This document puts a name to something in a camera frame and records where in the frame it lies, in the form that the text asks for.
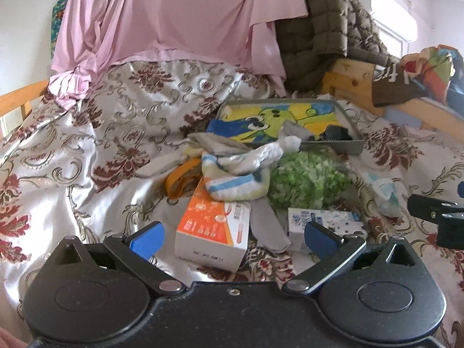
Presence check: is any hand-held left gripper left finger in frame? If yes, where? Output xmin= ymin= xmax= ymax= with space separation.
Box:
xmin=45 ymin=221 xmax=185 ymax=295

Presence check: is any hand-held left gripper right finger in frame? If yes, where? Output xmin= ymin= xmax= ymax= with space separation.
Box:
xmin=282 ymin=221 xmax=425 ymax=295

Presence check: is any grey tray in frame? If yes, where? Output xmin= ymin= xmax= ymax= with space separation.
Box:
xmin=217 ymin=97 xmax=365 ymax=156

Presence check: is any white blue box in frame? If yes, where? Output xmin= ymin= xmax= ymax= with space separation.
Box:
xmin=287 ymin=206 xmax=367 ymax=253

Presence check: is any blue white plastic packet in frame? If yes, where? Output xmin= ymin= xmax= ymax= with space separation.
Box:
xmin=365 ymin=170 xmax=404 ymax=219

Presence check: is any orange white box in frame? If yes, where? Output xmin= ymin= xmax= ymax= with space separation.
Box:
xmin=174 ymin=177 xmax=251 ymax=273

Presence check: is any floral bedspread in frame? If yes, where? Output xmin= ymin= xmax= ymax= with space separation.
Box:
xmin=0 ymin=59 xmax=464 ymax=348

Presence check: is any colourful cloth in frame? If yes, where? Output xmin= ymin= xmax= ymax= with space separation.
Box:
xmin=400 ymin=44 xmax=464 ymax=106

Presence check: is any brown printed cloth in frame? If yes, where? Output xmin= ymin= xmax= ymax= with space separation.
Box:
xmin=371 ymin=61 xmax=425 ymax=108

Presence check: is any yellow blue cartoon towel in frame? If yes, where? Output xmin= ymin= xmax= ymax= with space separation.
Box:
xmin=206 ymin=102 xmax=338 ymax=146

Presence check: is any white air conditioner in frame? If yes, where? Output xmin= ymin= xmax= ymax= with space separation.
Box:
xmin=356 ymin=0 xmax=418 ymax=43

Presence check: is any olive quilted jacket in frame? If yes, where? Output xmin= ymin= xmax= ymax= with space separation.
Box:
xmin=275 ymin=0 xmax=401 ymax=95

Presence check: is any pink sheet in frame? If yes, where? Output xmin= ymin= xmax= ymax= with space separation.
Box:
xmin=48 ymin=0 xmax=309 ymax=111

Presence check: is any teal patterned cloth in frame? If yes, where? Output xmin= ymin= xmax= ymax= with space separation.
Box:
xmin=50 ymin=0 xmax=70 ymax=59

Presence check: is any orange strap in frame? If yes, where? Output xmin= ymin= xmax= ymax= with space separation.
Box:
xmin=164 ymin=157 xmax=204 ymax=199

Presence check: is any wooden bed frame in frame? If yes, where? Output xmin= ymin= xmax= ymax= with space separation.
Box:
xmin=322 ymin=59 xmax=464 ymax=132

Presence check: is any wooden rail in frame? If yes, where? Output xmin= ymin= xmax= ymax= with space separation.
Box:
xmin=0 ymin=79 xmax=50 ymax=126

